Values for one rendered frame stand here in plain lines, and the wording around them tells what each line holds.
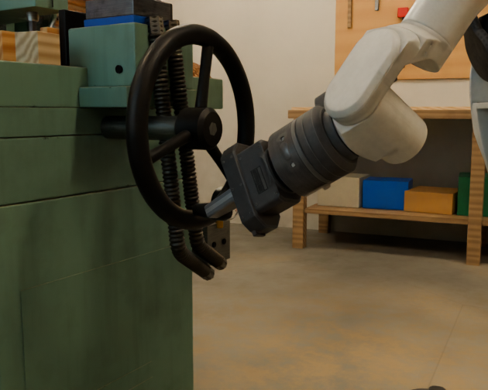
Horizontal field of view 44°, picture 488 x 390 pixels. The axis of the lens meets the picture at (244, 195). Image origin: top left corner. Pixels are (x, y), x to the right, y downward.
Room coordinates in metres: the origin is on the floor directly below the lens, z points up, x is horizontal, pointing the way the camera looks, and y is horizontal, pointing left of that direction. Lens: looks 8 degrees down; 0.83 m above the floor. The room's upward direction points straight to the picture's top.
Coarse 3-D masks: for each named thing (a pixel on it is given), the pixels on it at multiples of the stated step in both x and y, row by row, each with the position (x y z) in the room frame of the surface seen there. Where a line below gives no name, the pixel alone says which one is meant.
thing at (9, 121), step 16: (0, 112) 0.80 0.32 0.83; (16, 112) 0.82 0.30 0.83; (32, 112) 0.84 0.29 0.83; (48, 112) 0.86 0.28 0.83; (64, 112) 0.89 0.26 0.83; (80, 112) 0.91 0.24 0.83; (96, 112) 0.94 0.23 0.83; (112, 112) 0.97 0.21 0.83; (0, 128) 0.79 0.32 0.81; (16, 128) 0.82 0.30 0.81; (32, 128) 0.84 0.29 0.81; (48, 128) 0.86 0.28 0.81; (64, 128) 0.89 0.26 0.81; (80, 128) 0.91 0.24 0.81; (96, 128) 0.94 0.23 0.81
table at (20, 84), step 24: (0, 72) 0.80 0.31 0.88; (24, 72) 0.83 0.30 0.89; (48, 72) 0.86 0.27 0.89; (72, 72) 0.90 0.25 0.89; (0, 96) 0.80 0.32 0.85; (24, 96) 0.83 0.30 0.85; (48, 96) 0.86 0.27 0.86; (72, 96) 0.90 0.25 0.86; (96, 96) 0.89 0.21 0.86; (120, 96) 0.87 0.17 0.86; (192, 96) 0.99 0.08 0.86; (216, 96) 1.22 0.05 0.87
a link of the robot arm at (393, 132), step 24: (384, 96) 0.65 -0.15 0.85; (312, 120) 0.69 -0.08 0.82; (384, 120) 0.65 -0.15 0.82; (408, 120) 0.67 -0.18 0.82; (312, 144) 0.68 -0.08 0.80; (336, 144) 0.68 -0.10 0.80; (360, 144) 0.67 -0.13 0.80; (384, 144) 0.67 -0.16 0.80; (408, 144) 0.68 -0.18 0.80; (336, 168) 0.68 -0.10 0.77
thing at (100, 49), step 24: (120, 24) 0.89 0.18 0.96; (144, 24) 0.90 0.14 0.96; (72, 48) 0.94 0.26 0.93; (96, 48) 0.92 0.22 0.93; (120, 48) 0.89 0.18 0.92; (144, 48) 0.90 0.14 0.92; (192, 48) 1.00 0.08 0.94; (96, 72) 0.92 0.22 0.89; (120, 72) 0.89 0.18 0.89; (168, 72) 0.94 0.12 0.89; (192, 72) 0.99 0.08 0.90
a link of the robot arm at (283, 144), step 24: (240, 144) 0.79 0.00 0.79; (264, 144) 0.75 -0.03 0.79; (288, 144) 0.70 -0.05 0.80; (240, 168) 0.75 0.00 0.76; (264, 168) 0.73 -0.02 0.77; (288, 168) 0.70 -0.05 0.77; (312, 168) 0.69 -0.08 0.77; (240, 192) 0.75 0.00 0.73; (264, 192) 0.73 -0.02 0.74; (288, 192) 0.73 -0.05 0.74; (312, 192) 0.72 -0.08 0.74; (240, 216) 0.74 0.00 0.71; (264, 216) 0.74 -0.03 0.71
